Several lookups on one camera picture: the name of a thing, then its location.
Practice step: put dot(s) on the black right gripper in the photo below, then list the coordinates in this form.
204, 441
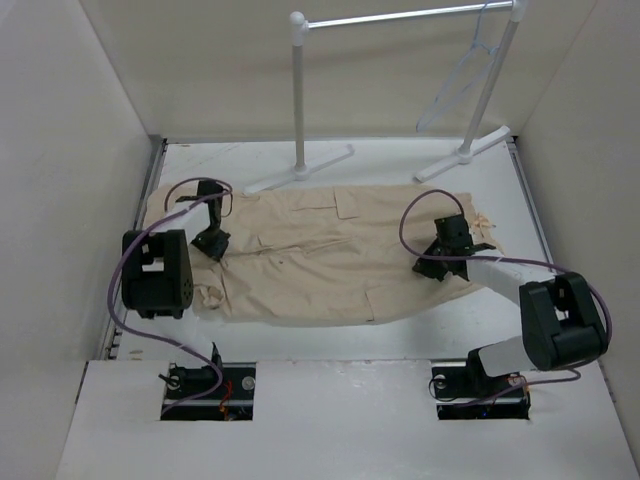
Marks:
426, 268

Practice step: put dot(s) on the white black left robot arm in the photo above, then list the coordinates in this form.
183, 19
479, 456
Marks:
155, 272

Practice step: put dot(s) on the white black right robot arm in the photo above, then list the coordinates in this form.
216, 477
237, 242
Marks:
559, 320

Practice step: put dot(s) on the light blue wire hanger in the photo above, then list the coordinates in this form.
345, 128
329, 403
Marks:
470, 70

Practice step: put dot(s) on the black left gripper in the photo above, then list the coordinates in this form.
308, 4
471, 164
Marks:
218, 249

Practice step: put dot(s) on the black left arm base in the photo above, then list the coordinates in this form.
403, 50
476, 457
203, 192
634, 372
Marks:
197, 394

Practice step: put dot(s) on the beige trousers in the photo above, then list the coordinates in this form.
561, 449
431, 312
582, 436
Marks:
329, 256

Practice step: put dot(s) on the white clothes rack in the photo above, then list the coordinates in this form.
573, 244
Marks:
354, 74

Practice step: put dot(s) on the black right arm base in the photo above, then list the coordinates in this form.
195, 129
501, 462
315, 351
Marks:
461, 394

